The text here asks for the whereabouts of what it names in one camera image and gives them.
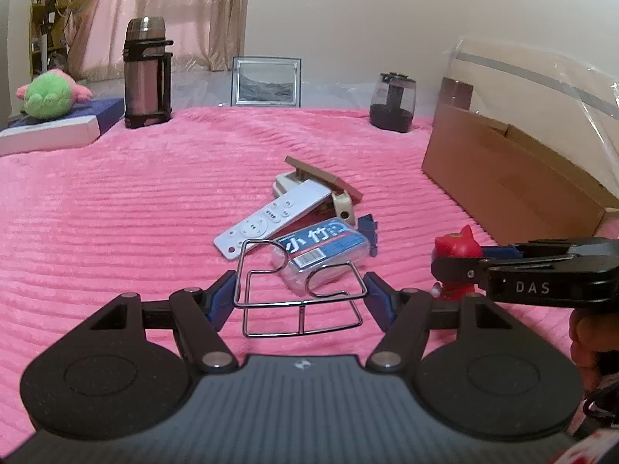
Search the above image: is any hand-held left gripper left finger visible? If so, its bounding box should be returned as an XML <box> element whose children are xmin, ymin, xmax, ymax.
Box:
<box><xmin>86</xmin><ymin>271</ymin><xmax>240</xmax><ymax>374</ymax></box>

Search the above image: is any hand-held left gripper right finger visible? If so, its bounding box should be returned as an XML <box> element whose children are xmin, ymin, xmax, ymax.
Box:
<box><xmin>363</xmin><ymin>271</ymin><xmax>517</xmax><ymax>374</ymax></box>

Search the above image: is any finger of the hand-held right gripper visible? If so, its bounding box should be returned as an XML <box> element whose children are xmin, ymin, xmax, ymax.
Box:
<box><xmin>480</xmin><ymin>238</ymin><xmax>578</xmax><ymax>263</ymax></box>
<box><xmin>430</xmin><ymin>252</ymin><xmax>491</xmax><ymax>295</ymax></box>

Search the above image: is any red cat figurine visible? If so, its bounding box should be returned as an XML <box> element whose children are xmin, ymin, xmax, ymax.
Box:
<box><xmin>432</xmin><ymin>225</ymin><xmax>483</xmax><ymax>306</ymax></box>

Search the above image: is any blue plastic clip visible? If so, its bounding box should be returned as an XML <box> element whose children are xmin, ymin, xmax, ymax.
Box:
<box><xmin>355</xmin><ymin>213</ymin><xmax>379</xmax><ymax>257</ymax></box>

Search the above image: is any clear box with blue label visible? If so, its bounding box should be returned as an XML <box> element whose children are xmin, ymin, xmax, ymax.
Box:
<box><xmin>269</xmin><ymin>219</ymin><xmax>372</xmax><ymax>295</ymax></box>

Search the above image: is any metal wire holder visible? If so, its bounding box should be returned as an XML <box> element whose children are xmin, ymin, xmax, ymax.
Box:
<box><xmin>233</xmin><ymin>239</ymin><xmax>367</xmax><ymax>338</ymax></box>

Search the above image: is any white remote control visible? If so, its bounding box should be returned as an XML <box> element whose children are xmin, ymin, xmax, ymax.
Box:
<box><xmin>214</xmin><ymin>179</ymin><xmax>332</xmax><ymax>261</ymax></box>

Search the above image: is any tan box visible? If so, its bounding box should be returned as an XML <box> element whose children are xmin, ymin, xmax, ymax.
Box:
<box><xmin>284</xmin><ymin>155</ymin><xmax>363</xmax><ymax>204</ymax></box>

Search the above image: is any person's right hand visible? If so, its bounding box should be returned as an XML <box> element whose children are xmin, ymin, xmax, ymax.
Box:
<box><xmin>568</xmin><ymin>307</ymin><xmax>619</xmax><ymax>393</ymax></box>

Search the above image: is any beige stapler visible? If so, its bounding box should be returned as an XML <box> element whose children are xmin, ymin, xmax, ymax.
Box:
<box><xmin>273</xmin><ymin>171</ymin><xmax>357</xmax><ymax>226</ymax></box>

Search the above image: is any pink blanket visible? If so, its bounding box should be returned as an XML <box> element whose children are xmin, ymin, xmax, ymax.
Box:
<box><xmin>0</xmin><ymin>106</ymin><xmax>619</xmax><ymax>450</ymax></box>

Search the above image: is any dark glass jar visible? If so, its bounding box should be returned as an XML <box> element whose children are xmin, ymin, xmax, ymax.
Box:
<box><xmin>369</xmin><ymin>72</ymin><xmax>417</xmax><ymax>133</ymax></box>

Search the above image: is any red white cloth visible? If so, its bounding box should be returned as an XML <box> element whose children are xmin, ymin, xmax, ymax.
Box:
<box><xmin>556</xmin><ymin>425</ymin><xmax>619</xmax><ymax>464</ymax></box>

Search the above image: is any large cardboard box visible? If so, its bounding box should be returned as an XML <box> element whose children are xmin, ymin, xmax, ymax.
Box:
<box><xmin>444</xmin><ymin>34</ymin><xmax>619</xmax><ymax>196</ymax></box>

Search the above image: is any white and blue flat box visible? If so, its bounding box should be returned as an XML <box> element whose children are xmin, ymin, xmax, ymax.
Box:
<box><xmin>0</xmin><ymin>97</ymin><xmax>125</xmax><ymax>156</ymax></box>

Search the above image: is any steel thermos flask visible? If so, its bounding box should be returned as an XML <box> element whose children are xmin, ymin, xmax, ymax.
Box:
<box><xmin>122</xmin><ymin>17</ymin><xmax>174</xmax><ymax>130</ymax></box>

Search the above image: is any green pink plush toy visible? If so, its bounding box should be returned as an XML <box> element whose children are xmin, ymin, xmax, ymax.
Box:
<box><xmin>17</xmin><ymin>68</ymin><xmax>94</xmax><ymax>119</ymax></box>

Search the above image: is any pink curtain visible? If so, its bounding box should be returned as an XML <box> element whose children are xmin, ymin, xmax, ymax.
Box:
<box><xmin>65</xmin><ymin>0</ymin><xmax>252</xmax><ymax>80</ymax></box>

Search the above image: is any wooden bookshelf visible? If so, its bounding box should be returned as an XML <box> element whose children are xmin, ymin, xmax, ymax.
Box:
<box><xmin>30</xmin><ymin>0</ymin><xmax>78</xmax><ymax>80</ymax></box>

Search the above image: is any sand picture frame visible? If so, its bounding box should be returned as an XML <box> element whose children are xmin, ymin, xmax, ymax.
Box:
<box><xmin>231</xmin><ymin>56</ymin><xmax>303</xmax><ymax>108</ymax></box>

